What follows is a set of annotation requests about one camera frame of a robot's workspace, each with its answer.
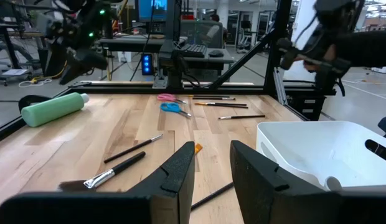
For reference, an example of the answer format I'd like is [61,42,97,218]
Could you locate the black paint brush gold ferrule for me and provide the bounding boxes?
[194,101,248,107]

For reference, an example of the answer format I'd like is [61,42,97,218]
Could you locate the blue scissors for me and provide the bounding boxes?
[159,102,192,119]

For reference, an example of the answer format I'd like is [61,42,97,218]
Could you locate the monitor with blue screen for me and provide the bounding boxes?
[135,0,169,23]

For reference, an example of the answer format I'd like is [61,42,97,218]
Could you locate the thin black paint brush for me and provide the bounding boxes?
[190,182,235,211]

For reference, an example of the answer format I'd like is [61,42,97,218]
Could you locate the green paint bottle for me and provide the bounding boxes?
[21,91,90,128]

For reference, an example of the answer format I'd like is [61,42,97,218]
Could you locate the person's hand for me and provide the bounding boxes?
[303,42,339,73]

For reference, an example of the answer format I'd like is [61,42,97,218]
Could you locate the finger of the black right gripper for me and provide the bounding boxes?
[59,49,108,85]

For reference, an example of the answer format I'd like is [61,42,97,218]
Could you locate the white floor cable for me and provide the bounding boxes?
[17,77,54,89]

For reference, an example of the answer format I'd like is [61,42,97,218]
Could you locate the black brush handle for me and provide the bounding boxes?
[187,94,232,98]

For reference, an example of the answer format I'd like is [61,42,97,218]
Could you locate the grey office desk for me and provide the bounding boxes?
[98,33,237,72]

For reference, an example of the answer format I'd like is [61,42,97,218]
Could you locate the white plastic bin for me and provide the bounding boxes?
[256,120,386,192]

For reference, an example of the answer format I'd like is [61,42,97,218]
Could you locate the black frame clamp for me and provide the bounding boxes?
[17,94,52,114]

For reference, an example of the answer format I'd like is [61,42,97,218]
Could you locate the black workstation desk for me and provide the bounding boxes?
[0,0,38,87]

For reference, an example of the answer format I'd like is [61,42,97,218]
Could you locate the wide black paint brush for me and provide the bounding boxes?
[57,151,147,192]

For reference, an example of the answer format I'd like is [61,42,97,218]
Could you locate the silver aluminium bars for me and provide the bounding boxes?
[271,66,290,106]

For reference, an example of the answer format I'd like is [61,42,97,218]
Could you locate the black paint brush silver ferrule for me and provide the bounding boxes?
[103,133,164,164]
[217,114,266,121]
[192,96,237,101]
[210,105,249,110]

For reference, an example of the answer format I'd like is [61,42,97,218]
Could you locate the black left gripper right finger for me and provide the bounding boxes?
[229,139,386,224]

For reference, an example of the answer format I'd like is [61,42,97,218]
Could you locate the black aluminium table frame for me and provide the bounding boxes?
[0,0,337,146]

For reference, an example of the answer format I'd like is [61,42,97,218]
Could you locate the computer tower blue lights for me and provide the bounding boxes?
[140,52,154,77]

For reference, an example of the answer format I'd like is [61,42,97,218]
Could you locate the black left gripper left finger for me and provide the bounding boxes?
[0,141,196,224]

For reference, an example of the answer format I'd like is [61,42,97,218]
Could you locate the pink scissors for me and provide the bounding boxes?
[156,93,187,105]

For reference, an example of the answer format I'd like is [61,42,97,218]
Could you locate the black control box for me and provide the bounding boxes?
[285,94,327,122]

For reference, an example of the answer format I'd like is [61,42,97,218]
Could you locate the yellow floor cable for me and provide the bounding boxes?
[29,60,69,84]

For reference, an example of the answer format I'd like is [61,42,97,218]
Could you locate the black keyboard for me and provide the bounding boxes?
[179,43,209,58]

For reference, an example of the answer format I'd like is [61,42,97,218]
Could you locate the black floor box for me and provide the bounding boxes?
[37,45,69,78]

